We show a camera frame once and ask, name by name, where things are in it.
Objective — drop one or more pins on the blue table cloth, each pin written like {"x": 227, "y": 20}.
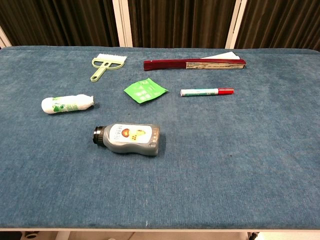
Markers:
{"x": 160, "y": 175}

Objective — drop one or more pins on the grey bottle with black cap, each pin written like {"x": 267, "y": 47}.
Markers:
{"x": 132, "y": 138}

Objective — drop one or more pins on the dark red folded fan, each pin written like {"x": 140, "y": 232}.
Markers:
{"x": 175, "y": 65}

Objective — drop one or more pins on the white frame post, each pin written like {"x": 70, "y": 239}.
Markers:
{"x": 4, "y": 38}
{"x": 235, "y": 23}
{"x": 122, "y": 22}

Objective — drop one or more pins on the green foil sachet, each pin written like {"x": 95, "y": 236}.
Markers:
{"x": 145, "y": 90}

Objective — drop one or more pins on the dark pleated curtain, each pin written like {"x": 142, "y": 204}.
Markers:
{"x": 180, "y": 22}

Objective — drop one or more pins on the white bottle with green print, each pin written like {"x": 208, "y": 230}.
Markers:
{"x": 67, "y": 104}

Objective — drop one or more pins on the white marker with red cap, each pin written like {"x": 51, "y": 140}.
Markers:
{"x": 200, "y": 92}

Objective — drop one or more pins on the light green small brush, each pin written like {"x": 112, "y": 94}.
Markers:
{"x": 108, "y": 64}

